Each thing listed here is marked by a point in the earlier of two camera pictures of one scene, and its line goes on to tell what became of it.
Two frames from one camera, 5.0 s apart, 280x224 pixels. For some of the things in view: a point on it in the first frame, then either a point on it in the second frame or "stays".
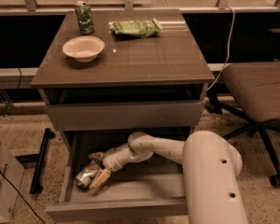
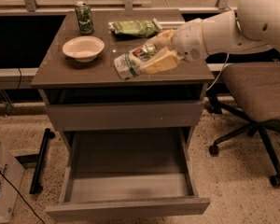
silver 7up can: x=85 y=175 to x=129 y=64
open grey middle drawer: x=152 y=190 stays
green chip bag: x=136 y=29 stays
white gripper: x=111 y=162 to x=188 y=41
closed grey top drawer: x=106 y=116 stays
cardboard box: x=4 y=192 stays
